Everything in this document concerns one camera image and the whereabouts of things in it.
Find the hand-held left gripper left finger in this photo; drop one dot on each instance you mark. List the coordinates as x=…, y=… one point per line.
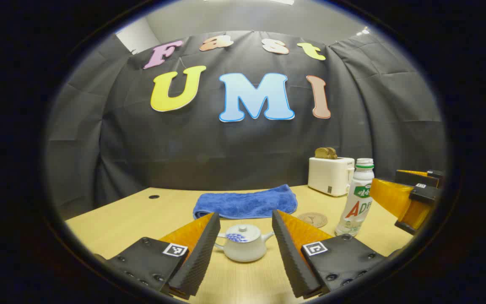
x=201, y=257

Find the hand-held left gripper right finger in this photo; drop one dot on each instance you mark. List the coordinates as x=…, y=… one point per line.
x=289, y=261

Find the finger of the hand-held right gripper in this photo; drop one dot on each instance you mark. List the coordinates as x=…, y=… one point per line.
x=416, y=177
x=390, y=196

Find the white water bottle green label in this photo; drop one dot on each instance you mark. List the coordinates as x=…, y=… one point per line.
x=357, y=198

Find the white ceramic teacup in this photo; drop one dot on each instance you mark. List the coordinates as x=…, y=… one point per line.
x=245, y=252

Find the round wooden coaster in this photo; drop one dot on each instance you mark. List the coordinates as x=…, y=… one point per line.
x=312, y=220

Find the white teacup lid blue print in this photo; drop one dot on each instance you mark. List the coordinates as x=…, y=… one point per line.
x=247, y=236

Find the white toaster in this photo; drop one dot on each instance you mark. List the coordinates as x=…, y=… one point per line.
x=329, y=175

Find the brown bread slice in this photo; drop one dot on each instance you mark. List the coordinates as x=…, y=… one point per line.
x=334, y=153
x=321, y=153

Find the blue towel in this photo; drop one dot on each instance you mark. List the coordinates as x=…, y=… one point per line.
x=247, y=202

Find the black backdrop cloth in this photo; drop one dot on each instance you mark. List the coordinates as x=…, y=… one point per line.
x=243, y=143

